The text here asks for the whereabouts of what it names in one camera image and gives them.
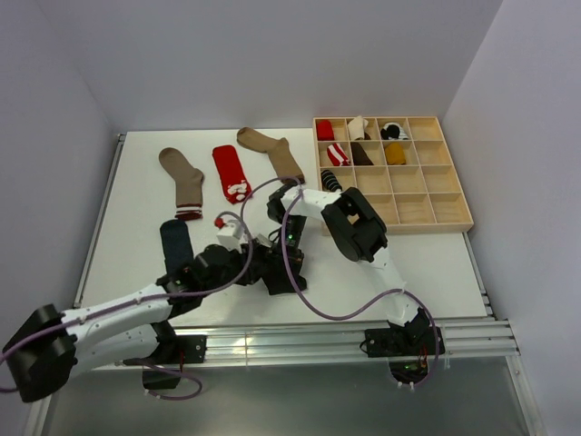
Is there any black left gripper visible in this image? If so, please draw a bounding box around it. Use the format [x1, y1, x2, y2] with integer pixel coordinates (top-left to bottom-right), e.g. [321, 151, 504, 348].
[202, 241, 268, 296]

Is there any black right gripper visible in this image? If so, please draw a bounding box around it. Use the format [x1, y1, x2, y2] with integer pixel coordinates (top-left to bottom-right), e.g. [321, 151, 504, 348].
[266, 214, 307, 289]

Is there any black white striped sock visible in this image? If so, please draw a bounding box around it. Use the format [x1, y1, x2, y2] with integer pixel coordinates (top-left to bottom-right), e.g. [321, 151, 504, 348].
[320, 169, 343, 193]

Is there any long black sock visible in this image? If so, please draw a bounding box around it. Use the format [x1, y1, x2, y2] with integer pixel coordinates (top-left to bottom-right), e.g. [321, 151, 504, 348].
[262, 263, 308, 296]

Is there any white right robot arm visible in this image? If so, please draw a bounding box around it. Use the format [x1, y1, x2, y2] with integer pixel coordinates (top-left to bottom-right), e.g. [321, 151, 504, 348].
[267, 184, 440, 354]

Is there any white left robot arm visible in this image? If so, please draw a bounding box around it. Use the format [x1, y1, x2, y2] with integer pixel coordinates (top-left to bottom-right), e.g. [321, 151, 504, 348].
[1, 244, 268, 403]

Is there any navy patterned sock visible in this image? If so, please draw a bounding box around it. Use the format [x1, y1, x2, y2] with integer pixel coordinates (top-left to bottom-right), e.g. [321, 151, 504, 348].
[160, 219, 194, 273]

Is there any red sock with white print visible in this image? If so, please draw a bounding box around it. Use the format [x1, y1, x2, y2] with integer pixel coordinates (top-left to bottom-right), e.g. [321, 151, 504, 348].
[212, 144, 251, 204]

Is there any brown sock with striped cuff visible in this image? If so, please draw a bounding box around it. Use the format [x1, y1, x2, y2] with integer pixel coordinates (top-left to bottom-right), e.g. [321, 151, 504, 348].
[158, 147, 204, 222]

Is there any tan brown sock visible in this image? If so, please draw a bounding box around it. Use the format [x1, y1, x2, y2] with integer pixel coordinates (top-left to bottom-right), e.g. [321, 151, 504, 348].
[236, 127, 305, 183]

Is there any rolled red white striped sock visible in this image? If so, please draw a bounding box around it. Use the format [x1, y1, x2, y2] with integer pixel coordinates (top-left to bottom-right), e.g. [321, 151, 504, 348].
[327, 143, 351, 166]

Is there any rolled dark brown sock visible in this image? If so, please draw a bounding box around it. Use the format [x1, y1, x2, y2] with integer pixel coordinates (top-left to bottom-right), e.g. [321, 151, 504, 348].
[350, 142, 374, 166]

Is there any wooden compartment tray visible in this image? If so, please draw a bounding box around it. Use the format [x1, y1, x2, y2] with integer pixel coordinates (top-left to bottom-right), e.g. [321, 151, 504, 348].
[313, 115, 473, 234]

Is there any rolled cream sock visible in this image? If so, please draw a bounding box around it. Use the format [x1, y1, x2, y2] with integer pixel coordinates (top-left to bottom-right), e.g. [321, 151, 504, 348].
[347, 115, 370, 141]

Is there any rolled mustard yellow sock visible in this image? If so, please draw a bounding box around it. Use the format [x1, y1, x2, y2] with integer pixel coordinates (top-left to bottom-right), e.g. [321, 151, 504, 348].
[384, 143, 407, 165]

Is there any rolled black white sock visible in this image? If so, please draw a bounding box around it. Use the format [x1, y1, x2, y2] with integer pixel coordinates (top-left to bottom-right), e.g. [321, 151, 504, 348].
[379, 122, 409, 141]

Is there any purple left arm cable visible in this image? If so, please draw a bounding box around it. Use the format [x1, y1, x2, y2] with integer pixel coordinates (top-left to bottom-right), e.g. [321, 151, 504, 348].
[0, 210, 253, 402]

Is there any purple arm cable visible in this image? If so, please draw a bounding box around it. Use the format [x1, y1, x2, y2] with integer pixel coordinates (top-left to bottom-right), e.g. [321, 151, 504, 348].
[240, 175, 446, 391]
[0, 210, 253, 402]

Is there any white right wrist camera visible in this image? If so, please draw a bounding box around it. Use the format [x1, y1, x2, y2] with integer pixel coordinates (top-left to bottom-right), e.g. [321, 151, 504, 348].
[254, 233, 272, 247]

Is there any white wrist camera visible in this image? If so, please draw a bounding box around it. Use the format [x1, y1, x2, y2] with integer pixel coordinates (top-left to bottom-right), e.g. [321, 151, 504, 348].
[214, 218, 246, 253]
[254, 233, 272, 247]

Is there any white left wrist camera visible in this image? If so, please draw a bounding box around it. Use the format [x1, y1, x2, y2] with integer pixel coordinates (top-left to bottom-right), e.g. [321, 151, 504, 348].
[214, 218, 246, 253]

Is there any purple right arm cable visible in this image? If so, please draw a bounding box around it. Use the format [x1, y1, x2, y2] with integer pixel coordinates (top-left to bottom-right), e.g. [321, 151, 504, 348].
[240, 175, 446, 391]

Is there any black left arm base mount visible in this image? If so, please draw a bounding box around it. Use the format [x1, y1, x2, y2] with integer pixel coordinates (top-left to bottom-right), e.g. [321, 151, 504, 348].
[142, 322, 207, 391]

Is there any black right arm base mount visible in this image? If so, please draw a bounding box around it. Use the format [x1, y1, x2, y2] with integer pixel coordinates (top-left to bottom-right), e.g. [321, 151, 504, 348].
[359, 309, 446, 389]

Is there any aluminium front rail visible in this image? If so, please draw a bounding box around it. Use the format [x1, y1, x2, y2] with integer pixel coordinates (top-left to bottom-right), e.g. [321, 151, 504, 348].
[44, 317, 523, 373]

